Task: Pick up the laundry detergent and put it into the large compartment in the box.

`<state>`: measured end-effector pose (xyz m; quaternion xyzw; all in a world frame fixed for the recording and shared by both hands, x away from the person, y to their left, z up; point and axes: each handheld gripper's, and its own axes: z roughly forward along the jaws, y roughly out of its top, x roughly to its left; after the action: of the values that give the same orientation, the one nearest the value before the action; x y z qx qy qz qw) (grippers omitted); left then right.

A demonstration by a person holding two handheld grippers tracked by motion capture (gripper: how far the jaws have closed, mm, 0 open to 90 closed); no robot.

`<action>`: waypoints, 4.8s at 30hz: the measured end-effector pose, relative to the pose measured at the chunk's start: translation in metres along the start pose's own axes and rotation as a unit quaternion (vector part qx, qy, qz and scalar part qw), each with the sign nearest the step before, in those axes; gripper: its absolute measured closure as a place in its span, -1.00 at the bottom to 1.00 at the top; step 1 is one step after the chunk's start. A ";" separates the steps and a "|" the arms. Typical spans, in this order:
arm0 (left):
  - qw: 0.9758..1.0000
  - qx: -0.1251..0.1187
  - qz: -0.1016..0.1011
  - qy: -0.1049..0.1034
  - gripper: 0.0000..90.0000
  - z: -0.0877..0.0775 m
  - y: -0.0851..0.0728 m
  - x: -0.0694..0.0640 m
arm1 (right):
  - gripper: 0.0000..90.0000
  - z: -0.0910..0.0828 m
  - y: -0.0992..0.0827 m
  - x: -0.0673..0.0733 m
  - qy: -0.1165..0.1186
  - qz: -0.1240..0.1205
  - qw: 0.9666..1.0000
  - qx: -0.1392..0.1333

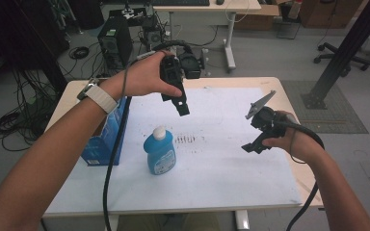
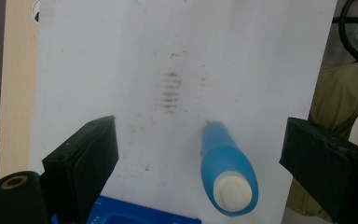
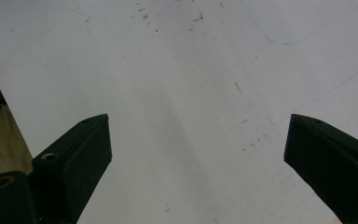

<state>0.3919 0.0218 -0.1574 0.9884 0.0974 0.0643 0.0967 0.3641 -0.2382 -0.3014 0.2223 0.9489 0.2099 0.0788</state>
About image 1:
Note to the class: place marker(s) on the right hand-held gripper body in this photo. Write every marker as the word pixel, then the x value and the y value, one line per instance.
pixel 265 120

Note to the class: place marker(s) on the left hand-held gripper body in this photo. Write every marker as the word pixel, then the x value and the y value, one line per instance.
pixel 172 73

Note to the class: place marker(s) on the blue bottle with white cap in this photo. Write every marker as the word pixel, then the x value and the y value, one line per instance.
pixel 160 154

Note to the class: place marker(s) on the blue cardboard box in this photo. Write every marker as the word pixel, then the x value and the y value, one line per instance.
pixel 109 141

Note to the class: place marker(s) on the person's left hand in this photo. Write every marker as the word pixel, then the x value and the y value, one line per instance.
pixel 141 78

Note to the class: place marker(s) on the person's right hand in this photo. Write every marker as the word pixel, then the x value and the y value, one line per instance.
pixel 298 144

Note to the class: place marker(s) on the white table mat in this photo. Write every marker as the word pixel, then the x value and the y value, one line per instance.
pixel 221 160

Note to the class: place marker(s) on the small black computer tower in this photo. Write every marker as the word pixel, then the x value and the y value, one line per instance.
pixel 152 35

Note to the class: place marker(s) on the large black computer tower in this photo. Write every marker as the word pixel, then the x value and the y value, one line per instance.
pixel 114 41

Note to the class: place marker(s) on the grey floor mat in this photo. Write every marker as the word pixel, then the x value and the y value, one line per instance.
pixel 334 118

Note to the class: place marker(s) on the black keyboard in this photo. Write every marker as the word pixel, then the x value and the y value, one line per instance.
pixel 179 2

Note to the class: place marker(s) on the black electronic device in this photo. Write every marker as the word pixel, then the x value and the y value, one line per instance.
pixel 125 17

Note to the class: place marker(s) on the wristwatch with white band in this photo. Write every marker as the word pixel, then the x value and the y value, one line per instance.
pixel 102 98

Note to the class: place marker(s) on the white desk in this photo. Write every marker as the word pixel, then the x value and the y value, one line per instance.
pixel 205 7

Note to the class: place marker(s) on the white table leg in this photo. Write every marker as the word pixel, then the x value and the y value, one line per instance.
pixel 112 223
pixel 241 220

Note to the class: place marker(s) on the black computer mouse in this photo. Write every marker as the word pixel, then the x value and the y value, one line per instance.
pixel 220 2

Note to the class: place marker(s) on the black office chair base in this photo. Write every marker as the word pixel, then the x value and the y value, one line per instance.
pixel 330 51

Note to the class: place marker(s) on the brown cardboard box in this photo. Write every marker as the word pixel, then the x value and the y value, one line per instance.
pixel 257 20

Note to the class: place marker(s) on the brown wooden cabinet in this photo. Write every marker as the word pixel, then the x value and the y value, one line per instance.
pixel 327 14

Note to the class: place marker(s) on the dark curtain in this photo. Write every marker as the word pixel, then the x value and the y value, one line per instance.
pixel 19 32

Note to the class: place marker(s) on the black metal post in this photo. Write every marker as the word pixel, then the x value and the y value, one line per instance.
pixel 350 45

